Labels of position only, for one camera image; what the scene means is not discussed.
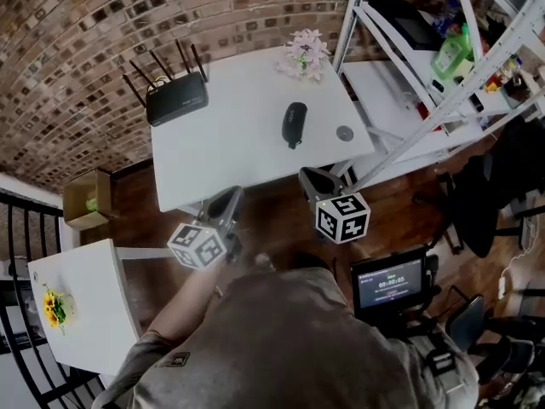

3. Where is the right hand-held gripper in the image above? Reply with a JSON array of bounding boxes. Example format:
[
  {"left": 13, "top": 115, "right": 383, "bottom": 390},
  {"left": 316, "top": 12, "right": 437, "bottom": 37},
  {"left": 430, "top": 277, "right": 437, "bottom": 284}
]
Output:
[{"left": 297, "top": 166, "right": 371, "bottom": 245}]

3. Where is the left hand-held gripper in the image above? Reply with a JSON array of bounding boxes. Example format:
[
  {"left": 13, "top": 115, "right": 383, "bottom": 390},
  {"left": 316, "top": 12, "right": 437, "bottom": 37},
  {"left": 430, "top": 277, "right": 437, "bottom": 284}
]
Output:
[{"left": 166, "top": 185, "right": 246, "bottom": 271}]

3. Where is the person's left forearm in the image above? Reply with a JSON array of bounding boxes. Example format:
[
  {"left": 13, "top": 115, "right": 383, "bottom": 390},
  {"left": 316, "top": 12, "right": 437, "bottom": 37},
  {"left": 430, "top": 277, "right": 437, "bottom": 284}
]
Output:
[{"left": 146, "top": 258, "right": 227, "bottom": 344}]

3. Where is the small black monitor screen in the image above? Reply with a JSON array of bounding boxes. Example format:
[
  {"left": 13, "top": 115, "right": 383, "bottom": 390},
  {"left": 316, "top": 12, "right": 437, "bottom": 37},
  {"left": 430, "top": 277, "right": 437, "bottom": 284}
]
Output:
[{"left": 349, "top": 247, "right": 429, "bottom": 315}]

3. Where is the small white side table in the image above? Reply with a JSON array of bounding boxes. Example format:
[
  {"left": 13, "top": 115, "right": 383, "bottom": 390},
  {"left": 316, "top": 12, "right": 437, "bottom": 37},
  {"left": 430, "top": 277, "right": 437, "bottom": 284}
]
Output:
[{"left": 27, "top": 239, "right": 144, "bottom": 377}]

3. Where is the brown cardboard box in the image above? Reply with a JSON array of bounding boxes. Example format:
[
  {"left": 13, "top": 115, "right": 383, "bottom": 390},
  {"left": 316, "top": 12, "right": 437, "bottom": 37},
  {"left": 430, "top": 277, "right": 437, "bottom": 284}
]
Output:
[{"left": 62, "top": 168, "right": 121, "bottom": 232}]

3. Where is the person's grey shirt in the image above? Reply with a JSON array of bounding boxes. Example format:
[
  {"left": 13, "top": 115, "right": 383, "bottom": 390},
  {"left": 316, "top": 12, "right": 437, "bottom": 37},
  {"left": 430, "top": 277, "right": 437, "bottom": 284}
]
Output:
[{"left": 91, "top": 265, "right": 480, "bottom": 409}]

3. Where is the black router with antennas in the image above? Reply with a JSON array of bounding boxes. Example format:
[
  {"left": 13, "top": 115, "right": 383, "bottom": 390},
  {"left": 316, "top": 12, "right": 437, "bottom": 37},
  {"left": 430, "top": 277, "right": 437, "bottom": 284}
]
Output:
[{"left": 122, "top": 39, "right": 210, "bottom": 128}]

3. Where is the black office chair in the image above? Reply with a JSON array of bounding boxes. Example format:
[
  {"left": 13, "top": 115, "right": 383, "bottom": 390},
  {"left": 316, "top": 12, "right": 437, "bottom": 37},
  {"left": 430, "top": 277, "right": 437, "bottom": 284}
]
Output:
[{"left": 412, "top": 116, "right": 545, "bottom": 259}]

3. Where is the yellow sunflower bouquet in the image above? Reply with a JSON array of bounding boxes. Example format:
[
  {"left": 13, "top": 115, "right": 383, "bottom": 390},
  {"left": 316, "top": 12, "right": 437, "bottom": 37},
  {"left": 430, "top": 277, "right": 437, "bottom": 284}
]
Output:
[{"left": 41, "top": 283, "right": 80, "bottom": 337}]

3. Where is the white metal shelf rack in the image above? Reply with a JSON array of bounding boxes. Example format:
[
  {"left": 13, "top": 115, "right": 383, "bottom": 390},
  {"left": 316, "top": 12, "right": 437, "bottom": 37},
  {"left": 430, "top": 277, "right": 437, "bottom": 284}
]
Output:
[{"left": 331, "top": 0, "right": 545, "bottom": 192}]

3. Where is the dark folding chair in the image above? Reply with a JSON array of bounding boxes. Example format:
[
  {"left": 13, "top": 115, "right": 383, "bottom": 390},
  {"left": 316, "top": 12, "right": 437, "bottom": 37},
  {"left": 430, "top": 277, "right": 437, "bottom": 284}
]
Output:
[{"left": 445, "top": 285, "right": 545, "bottom": 385}]

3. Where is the pink flower bouquet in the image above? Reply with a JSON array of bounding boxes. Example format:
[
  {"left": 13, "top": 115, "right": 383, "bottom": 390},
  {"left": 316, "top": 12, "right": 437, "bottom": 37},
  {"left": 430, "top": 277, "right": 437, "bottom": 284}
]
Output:
[{"left": 274, "top": 28, "right": 332, "bottom": 82}]

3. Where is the black metal railing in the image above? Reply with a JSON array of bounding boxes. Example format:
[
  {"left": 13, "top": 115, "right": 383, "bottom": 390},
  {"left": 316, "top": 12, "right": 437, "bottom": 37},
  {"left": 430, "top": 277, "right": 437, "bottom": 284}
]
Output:
[{"left": 0, "top": 187, "right": 107, "bottom": 409}]

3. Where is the green plastic bottle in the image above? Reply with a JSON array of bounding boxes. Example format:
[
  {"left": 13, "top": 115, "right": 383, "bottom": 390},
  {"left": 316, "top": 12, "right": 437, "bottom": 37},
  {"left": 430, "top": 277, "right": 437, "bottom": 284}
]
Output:
[{"left": 430, "top": 23, "right": 475, "bottom": 81}]

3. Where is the black flat box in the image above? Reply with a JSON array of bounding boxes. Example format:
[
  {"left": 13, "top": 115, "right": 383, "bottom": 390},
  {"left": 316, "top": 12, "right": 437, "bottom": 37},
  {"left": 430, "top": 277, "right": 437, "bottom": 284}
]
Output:
[{"left": 368, "top": 0, "right": 446, "bottom": 52}]

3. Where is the blue plastic bottle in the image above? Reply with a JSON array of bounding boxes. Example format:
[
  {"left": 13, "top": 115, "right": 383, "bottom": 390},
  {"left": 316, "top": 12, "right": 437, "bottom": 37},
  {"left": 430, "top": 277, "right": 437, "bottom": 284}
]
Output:
[{"left": 432, "top": 0, "right": 463, "bottom": 37}]

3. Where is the black strap buckle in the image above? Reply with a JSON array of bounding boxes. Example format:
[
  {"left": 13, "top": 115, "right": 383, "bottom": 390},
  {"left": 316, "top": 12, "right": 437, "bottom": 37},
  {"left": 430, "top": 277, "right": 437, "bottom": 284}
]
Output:
[{"left": 424, "top": 338, "right": 462, "bottom": 379}]

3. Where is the white power cable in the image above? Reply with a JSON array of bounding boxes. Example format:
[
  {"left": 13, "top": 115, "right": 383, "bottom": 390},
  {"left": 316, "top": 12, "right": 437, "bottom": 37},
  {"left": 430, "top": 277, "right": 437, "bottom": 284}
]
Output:
[{"left": 496, "top": 214, "right": 540, "bottom": 301}]

